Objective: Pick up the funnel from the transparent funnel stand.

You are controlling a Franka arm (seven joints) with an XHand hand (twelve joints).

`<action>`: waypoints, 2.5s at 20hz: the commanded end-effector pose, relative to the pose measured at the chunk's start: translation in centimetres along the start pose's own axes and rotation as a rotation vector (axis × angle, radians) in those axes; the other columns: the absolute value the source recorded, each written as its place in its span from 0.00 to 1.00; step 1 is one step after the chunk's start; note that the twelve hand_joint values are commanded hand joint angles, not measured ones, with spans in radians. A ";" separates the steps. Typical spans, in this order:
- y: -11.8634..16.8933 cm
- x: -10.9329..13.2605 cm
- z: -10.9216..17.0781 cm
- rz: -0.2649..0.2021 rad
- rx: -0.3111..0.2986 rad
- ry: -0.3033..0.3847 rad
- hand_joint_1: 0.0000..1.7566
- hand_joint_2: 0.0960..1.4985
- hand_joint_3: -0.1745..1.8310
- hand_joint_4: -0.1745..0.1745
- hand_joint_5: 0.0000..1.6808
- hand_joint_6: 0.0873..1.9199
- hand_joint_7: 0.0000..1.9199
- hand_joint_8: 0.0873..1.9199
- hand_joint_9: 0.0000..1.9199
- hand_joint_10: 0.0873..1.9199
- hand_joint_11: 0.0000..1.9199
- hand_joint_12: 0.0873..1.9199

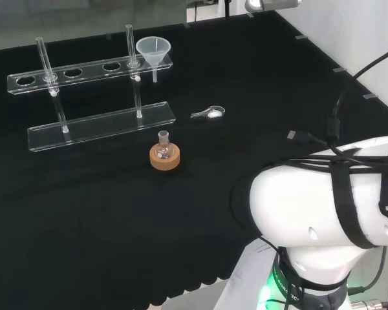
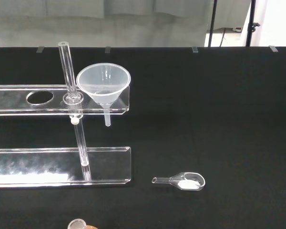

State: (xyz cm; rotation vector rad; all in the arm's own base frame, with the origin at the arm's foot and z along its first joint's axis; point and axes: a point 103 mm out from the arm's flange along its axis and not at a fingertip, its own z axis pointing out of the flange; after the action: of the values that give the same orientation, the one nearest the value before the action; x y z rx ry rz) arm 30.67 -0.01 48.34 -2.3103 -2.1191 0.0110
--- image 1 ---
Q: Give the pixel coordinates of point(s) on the clear plastic funnel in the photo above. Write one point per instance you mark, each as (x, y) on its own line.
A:
(153, 48)

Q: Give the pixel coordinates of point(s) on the silver metal fixture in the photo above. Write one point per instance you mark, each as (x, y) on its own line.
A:
(271, 4)

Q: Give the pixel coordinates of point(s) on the clear acrylic funnel stand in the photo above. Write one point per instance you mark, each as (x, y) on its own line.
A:
(100, 124)

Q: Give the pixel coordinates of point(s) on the small round-bottom glass flask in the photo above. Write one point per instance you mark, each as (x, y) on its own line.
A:
(163, 150)

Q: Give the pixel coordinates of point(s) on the black table cloth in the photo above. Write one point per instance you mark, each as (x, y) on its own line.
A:
(116, 226)

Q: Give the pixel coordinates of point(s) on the glass weighing funnel with powder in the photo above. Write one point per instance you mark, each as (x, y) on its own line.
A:
(213, 113)

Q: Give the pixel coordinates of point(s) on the white printed paper sheet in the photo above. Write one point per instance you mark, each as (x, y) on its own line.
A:
(249, 274)

